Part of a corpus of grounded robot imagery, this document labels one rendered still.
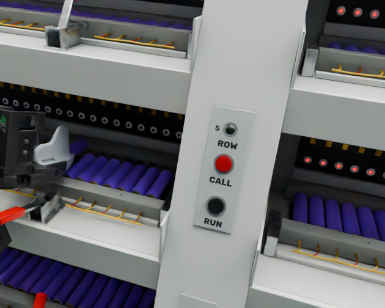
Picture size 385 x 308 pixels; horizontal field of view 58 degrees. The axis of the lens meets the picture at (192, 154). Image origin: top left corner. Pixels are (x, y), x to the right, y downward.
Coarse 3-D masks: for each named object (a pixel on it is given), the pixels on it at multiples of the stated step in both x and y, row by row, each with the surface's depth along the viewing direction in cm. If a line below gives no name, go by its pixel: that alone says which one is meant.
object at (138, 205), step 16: (16, 192) 44; (32, 192) 44; (64, 192) 44; (80, 192) 44; (96, 192) 43; (112, 192) 43; (128, 192) 44; (80, 208) 42; (112, 208) 43; (128, 208) 42; (144, 208) 42; (160, 208) 41
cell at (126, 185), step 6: (138, 168) 50; (144, 168) 50; (132, 174) 48; (138, 174) 49; (126, 180) 47; (132, 180) 47; (138, 180) 48; (120, 186) 45; (126, 186) 46; (132, 186) 47
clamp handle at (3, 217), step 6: (42, 198) 41; (30, 204) 40; (36, 204) 40; (42, 204) 41; (6, 210) 36; (12, 210) 37; (18, 210) 37; (24, 210) 38; (30, 210) 39; (0, 216) 35; (6, 216) 35; (12, 216) 36; (18, 216) 37; (0, 222) 34; (6, 222) 35
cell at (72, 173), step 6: (84, 156) 51; (90, 156) 52; (78, 162) 50; (84, 162) 50; (90, 162) 51; (72, 168) 48; (78, 168) 49; (84, 168) 50; (66, 174) 47; (72, 174) 47
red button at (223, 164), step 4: (220, 156) 34; (224, 156) 34; (216, 160) 34; (220, 160) 34; (224, 160) 34; (228, 160) 34; (216, 164) 34; (220, 164) 34; (224, 164) 34; (228, 164) 34; (220, 168) 34; (224, 168) 34; (228, 168) 34
